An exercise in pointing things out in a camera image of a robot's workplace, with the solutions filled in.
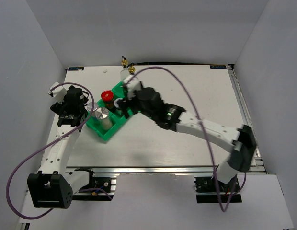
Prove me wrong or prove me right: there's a left blue logo sticker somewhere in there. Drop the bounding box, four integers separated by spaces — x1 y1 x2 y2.
67 67 84 71

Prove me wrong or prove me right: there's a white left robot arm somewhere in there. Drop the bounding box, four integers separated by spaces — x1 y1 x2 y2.
27 86 96 209

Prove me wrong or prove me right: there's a clear glass bottle gold spout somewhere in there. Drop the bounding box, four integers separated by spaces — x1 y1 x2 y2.
127 63 138 80

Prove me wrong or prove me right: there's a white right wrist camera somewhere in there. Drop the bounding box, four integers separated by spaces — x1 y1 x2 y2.
122 75 142 100

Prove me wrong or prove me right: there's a green three-compartment plastic bin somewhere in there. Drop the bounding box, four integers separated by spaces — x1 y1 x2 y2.
86 82 128 141

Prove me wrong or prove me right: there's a right blue logo sticker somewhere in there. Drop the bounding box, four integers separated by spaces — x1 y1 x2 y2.
210 65 227 69

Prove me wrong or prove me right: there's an aluminium table frame rail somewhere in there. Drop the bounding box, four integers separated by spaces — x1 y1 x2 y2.
226 64 266 172

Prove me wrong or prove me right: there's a white lid spice jar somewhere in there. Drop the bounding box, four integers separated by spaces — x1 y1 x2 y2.
114 98 126 116

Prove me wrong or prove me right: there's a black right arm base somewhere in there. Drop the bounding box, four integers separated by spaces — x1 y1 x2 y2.
194 176 242 204

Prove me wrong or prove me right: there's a red cap sauce bottle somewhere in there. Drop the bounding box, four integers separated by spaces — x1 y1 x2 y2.
101 90 115 110

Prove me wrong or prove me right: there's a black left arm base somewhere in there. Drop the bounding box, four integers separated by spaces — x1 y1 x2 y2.
68 168 117 201

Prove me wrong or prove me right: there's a white shaker blue label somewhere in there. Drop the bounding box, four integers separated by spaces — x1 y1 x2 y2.
87 102 99 120

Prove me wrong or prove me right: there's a blue logo sticker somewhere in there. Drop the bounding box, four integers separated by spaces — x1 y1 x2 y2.
67 67 84 71
210 65 227 69

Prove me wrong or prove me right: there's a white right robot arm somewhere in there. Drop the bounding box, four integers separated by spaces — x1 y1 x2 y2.
115 87 257 191

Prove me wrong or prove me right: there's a glass bottle with dark sauce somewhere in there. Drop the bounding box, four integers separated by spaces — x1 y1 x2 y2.
120 56 129 82

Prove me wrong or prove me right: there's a white shaker silver lid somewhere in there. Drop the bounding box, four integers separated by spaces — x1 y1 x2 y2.
95 107 113 131

